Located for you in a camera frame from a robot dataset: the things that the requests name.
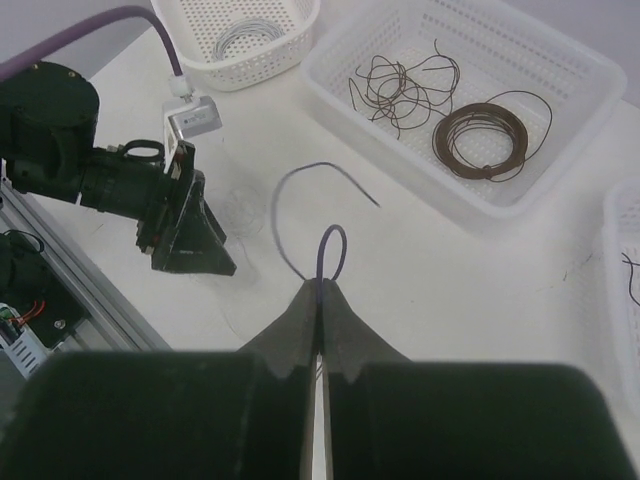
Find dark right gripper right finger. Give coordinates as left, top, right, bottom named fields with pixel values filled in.
left=322, top=280, right=635, bottom=479

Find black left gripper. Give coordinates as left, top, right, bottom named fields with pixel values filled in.
left=79, top=140, right=236, bottom=276

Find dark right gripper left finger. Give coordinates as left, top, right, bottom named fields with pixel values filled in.
left=1, top=280, right=318, bottom=479

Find purple wires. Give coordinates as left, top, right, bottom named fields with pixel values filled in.
left=271, top=161, right=382, bottom=309

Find brown wire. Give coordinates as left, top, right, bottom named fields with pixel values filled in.
left=348, top=54, right=436, bottom=141
left=431, top=89, right=554, bottom=184
left=399, top=38, right=460, bottom=109

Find purple wire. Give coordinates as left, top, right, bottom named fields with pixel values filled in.
left=621, top=252, right=640, bottom=300

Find white perforated left basket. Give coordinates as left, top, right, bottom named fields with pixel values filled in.
left=152, top=0, right=321, bottom=92

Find white perforated basket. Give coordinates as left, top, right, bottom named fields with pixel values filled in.
left=152, top=0, right=321, bottom=92
left=602, top=177, right=639, bottom=402

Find white perforated right basket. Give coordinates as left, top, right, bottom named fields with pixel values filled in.
left=602, top=177, right=639, bottom=402

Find white slotted middle basket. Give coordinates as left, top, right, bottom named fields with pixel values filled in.
left=301, top=1, right=626, bottom=224

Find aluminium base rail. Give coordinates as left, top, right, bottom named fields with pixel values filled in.
left=1, top=180, right=170, bottom=352

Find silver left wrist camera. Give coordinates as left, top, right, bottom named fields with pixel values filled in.
left=162, top=75, right=223, bottom=163

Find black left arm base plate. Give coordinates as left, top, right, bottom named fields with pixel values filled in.
left=1, top=229, right=88, bottom=349

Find white slotted cable duct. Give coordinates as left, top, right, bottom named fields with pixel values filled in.
left=1, top=326, right=49, bottom=379

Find white coiled wire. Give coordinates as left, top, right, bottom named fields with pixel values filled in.
left=212, top=18, right=286, bottom=64

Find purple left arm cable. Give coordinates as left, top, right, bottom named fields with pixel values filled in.
left=0, top=4, right=185, bottom=84

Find brown coiled wire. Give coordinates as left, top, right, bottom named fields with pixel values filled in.
left=431, top=89, right=554, bottom=184

